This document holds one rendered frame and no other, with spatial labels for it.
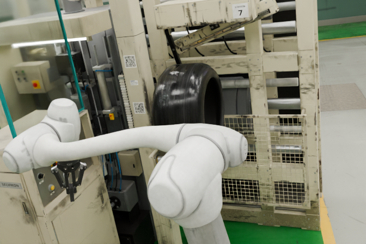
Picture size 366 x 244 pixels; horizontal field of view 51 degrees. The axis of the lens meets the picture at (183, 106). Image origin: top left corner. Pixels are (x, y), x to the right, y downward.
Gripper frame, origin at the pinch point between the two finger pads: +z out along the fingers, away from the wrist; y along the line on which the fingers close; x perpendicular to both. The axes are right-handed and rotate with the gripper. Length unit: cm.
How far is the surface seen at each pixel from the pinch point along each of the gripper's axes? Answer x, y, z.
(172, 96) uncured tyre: 57, 55, -4
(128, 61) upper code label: 89, 37, -10
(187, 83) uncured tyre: 59, 64, -11
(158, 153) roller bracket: 66, 52, 42
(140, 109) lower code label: 80, 43, 17
